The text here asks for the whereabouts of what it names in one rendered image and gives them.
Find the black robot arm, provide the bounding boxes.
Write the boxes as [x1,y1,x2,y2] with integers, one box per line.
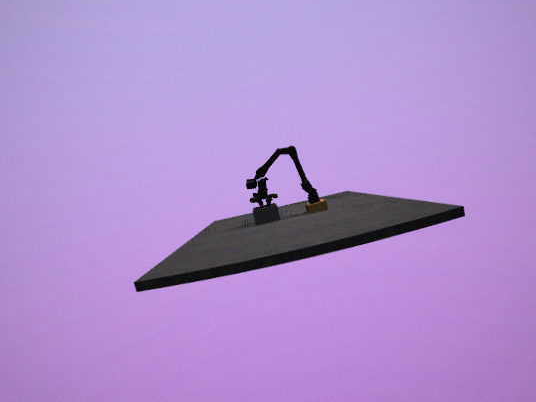
[246,145,321,204]

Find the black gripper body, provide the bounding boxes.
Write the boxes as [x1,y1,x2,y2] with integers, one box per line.
[250,187,278,203]

